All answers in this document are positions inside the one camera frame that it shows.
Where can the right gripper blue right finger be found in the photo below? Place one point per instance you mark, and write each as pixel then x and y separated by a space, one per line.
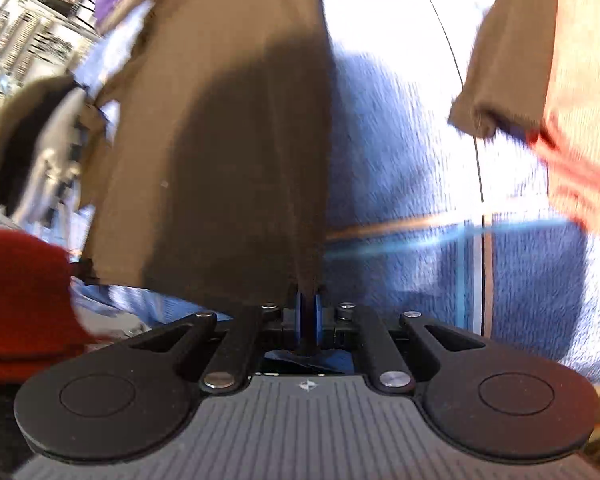
pixel 315 318

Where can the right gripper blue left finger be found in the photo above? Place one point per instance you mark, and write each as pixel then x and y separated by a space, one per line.
pixel 302 319

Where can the dark brown long-sleeve shirt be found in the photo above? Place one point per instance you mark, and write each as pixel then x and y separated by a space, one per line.
pixel 214 189

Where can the blue plaid bed sheet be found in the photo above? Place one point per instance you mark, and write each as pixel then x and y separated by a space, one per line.
pixel 421 216

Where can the dark red fuzzy garment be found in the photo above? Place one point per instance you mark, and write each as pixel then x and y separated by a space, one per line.
pixel 38 327

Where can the orange red garment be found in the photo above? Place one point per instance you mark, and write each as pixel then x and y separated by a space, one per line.
pixel 568 141

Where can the grey and black garment pile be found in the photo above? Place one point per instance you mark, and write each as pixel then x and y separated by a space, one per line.
pixel 40 139

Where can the cluttered metal shelf rack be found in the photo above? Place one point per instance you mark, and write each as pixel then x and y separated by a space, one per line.
pixel 40 37

